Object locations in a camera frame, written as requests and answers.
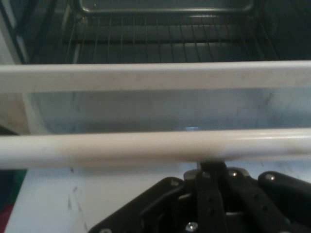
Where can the white glass oven door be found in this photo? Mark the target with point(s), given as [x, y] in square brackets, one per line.
[145, 77]

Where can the white toaster oven body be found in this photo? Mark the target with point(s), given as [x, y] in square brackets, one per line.
[291, 24]

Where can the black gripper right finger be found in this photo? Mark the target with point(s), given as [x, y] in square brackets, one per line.
[267, 206]

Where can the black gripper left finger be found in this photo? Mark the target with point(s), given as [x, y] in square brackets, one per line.
[155, 206]

